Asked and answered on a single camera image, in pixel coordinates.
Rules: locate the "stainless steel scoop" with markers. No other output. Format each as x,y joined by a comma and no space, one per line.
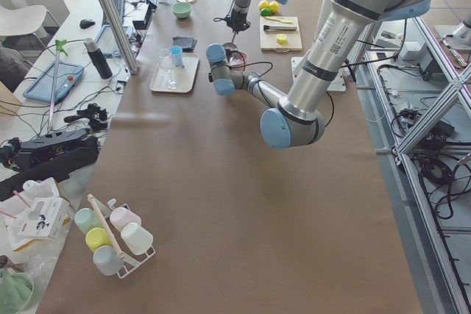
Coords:
231,49

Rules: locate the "upper yellow lemon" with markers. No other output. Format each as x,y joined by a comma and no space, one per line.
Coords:
264,4

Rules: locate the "grey folded cloth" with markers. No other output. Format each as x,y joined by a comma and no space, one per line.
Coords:
185,42

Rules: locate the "white product box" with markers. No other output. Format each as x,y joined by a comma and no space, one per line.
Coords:
44,218

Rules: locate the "lower yellow lemon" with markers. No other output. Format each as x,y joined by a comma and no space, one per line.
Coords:
274,6

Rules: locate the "half lemon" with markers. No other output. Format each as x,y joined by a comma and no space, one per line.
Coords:
281,38

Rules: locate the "white cup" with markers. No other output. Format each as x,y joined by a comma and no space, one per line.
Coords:
137,238

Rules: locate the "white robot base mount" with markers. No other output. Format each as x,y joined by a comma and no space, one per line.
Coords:
337,80

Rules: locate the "white wire rack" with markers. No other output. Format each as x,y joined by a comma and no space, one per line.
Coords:
126,246

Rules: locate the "white chair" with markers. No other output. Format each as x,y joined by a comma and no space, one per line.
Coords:
24,21

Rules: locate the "pastel green cup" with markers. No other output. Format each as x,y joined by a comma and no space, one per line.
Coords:
86,219

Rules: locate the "aluminium frame post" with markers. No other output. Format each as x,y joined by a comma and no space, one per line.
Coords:
119,35

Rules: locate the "pastel grey cup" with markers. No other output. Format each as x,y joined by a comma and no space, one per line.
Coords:
107,261

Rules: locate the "bamboo cutting board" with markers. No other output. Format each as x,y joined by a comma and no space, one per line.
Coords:
268,40

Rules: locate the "light blue cup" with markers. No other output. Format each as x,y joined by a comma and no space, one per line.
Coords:
176,53

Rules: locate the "black computer mouse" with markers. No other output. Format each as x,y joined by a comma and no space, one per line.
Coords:
86,23

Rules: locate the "yellow plastic knife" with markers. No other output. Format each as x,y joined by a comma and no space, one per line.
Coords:
280,20

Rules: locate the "pastel yellow cup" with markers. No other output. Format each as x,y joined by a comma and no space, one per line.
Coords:
96,238

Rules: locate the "steel muddler black tip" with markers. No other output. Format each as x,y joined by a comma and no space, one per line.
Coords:
274,28

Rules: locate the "green lime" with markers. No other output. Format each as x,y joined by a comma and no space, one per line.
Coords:
265,12

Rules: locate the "clear wine glass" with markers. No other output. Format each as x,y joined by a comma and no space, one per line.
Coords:
167,65

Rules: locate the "green bowl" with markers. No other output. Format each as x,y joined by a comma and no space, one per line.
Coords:
181,10

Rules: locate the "black water bottle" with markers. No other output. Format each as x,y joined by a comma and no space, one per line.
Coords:
97,58

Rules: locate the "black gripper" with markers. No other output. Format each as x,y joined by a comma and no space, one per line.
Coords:
237,22

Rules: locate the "pink bowl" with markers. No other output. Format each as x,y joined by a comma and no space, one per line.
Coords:
240,62

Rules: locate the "yellow lemon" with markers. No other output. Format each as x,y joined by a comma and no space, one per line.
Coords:
264,4
274,6

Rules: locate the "black keyboard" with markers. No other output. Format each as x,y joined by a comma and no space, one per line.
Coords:
120,8

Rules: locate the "cream rabbit tray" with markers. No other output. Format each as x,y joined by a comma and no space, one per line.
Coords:
184,77

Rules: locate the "pastel pink cup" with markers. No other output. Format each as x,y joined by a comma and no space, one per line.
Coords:
121,216

